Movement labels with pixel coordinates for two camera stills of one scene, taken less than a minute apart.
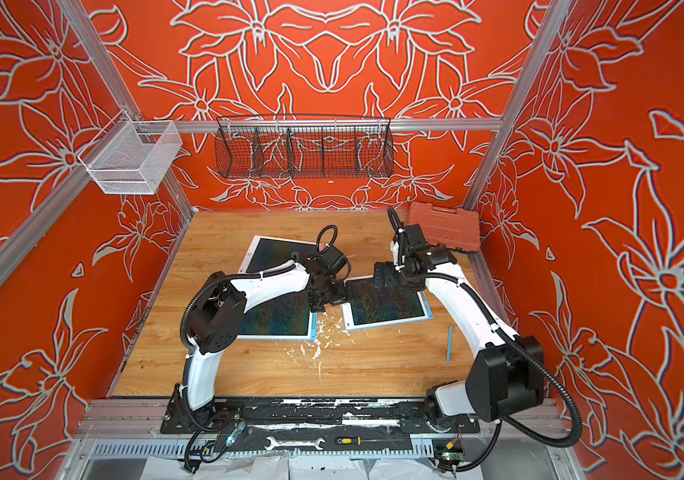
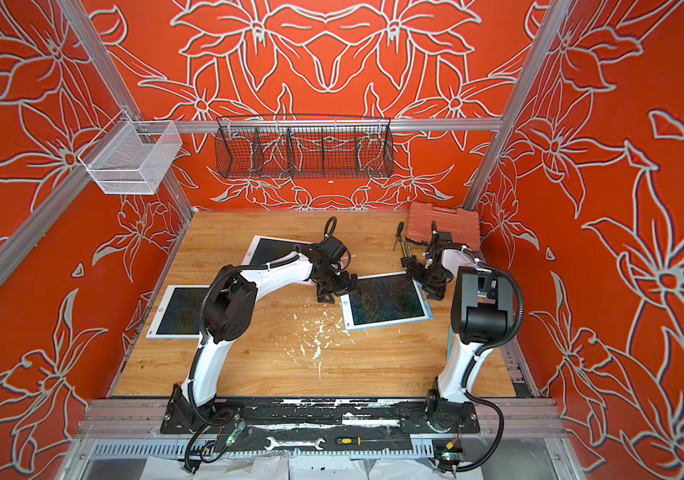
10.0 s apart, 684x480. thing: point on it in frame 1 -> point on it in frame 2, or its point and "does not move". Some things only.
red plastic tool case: x=446 y=226 does not move
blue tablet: x=289 y=317 -> x=179 y=314
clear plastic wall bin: x=131 y=157 does not move
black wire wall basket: x=303 y=147 does not move
